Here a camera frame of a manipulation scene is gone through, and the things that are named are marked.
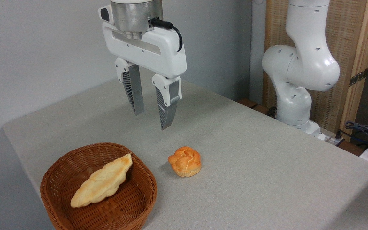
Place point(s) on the brown woven wicker basket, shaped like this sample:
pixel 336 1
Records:
pixel 129 201

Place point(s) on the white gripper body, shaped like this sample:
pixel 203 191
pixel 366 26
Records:
pixel 158 59

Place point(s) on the brown wooden base plank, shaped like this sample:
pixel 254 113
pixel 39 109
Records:
pixel 248 103

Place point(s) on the white power strip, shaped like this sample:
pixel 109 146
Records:
pixel 331 138

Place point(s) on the black metal screen hinge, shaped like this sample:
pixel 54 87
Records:
pixel 358 77

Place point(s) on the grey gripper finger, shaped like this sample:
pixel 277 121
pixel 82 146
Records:
pixel 133 89
pixel 168 105

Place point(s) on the round orange bread bun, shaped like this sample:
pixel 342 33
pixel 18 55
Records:
pixel 185 161

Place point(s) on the long pale bread loaf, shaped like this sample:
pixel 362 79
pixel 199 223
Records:
pixel 101 182

